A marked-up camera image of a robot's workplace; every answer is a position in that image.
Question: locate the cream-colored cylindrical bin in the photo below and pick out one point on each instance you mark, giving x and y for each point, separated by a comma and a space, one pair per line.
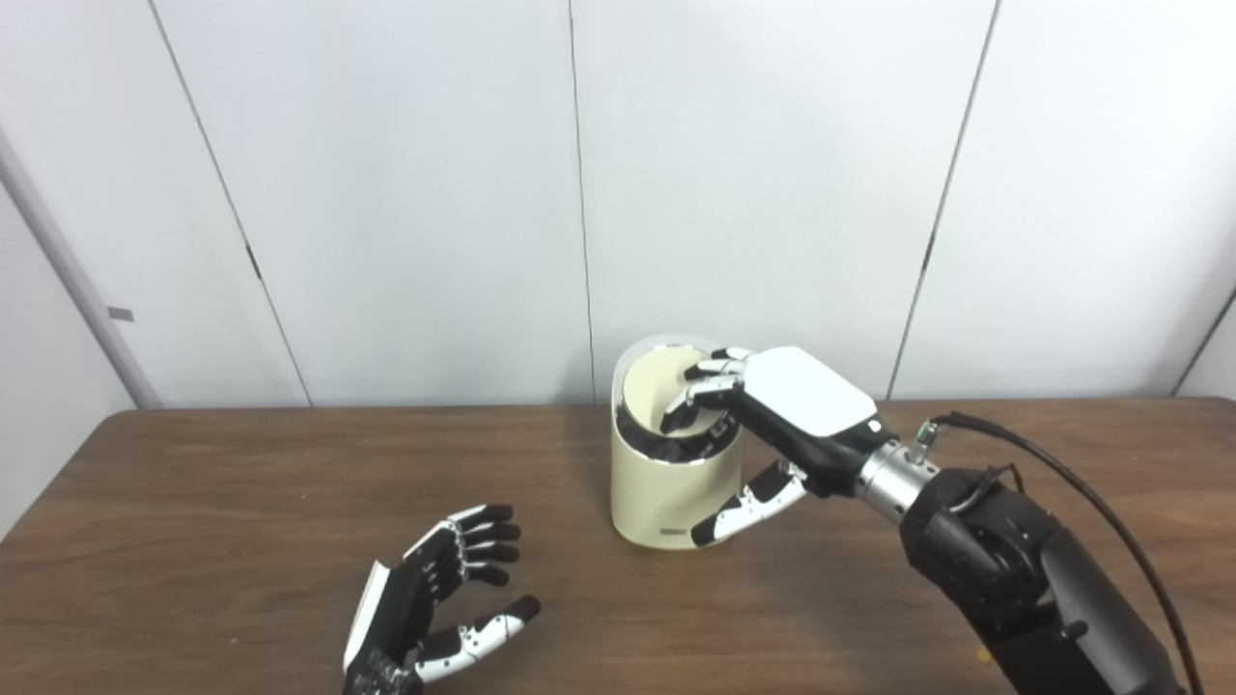
657, 497

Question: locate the grey wall corner post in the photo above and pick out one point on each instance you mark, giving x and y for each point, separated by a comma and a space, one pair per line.
82, 290

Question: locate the cream round bin lid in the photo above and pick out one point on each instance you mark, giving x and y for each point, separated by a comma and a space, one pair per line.
649, 391

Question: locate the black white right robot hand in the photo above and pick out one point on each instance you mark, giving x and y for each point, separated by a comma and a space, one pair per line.
806, 405

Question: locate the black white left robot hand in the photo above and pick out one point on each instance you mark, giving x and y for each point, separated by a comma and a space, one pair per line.
401, 608

